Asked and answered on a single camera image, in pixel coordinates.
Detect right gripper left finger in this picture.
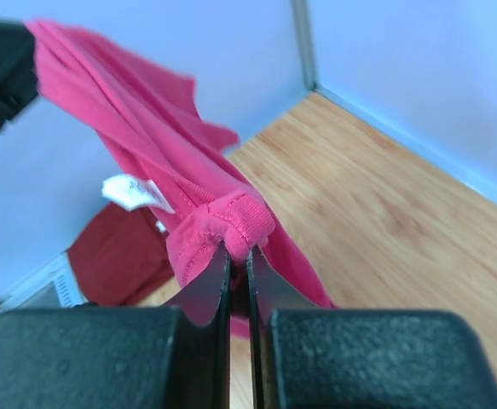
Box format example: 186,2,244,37
0,249,230,408

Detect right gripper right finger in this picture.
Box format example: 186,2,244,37
246,249,497,408

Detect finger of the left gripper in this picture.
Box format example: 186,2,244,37
0,20,38,130

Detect pink t-shirt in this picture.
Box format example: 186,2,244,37
27,20,333,308

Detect dark red folded t-shirt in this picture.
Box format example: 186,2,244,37
67,203,174,307

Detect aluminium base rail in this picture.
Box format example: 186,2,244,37
0,252,87,310

